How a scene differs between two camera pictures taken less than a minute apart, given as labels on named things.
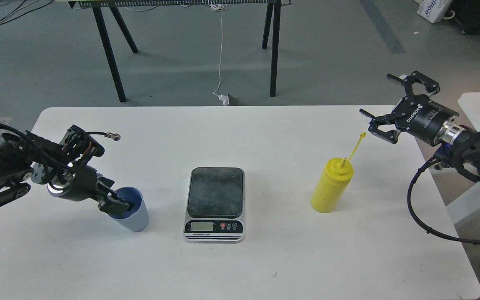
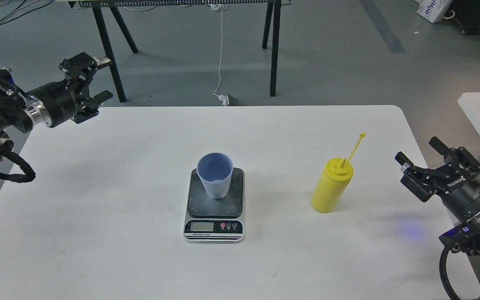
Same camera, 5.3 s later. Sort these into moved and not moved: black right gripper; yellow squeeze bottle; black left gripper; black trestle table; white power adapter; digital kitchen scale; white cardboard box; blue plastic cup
Moved: black right gripper; blue plastic cup; black left gripper
Not moved: digital kitchen scale; white cardboard box; yellow squeeze bottle; black trestle table; white power adapter
